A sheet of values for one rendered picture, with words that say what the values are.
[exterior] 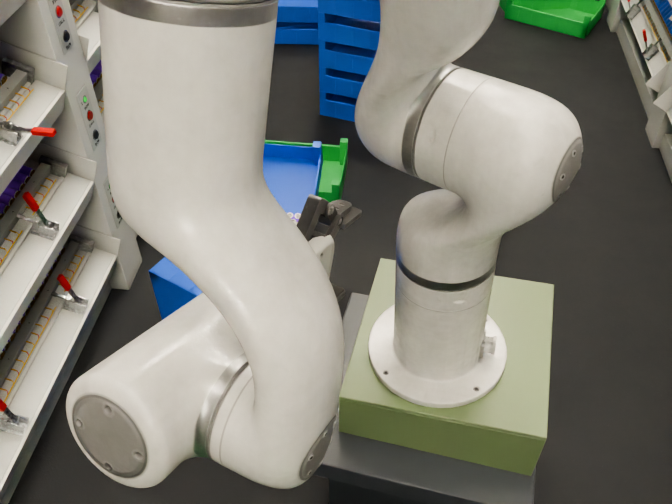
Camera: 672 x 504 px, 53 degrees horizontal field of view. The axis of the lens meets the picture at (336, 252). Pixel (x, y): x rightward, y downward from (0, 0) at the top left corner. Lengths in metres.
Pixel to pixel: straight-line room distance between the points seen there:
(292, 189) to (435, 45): 1.15
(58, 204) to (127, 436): 0.94
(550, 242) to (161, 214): 1.42
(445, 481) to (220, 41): 0.74
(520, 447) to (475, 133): 0.45
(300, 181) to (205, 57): 1.37
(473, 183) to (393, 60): 0.14
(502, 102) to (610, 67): 1.84
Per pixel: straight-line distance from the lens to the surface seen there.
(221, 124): 0.36
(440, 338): 0.85
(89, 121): 1.37
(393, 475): 0.97
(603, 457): 1.38
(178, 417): 0.44
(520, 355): 0.98
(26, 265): 1.25
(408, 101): 0.67
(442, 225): 0.74
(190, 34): 0.34
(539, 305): 1.05
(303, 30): 2.44
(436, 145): 0.66
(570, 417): 1.41
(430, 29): 0.56
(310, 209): 0.58
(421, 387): 0.92
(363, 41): 1.91
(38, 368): 1.36
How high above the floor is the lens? 1.14
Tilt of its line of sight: 45 degrees down
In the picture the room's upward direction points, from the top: straight up
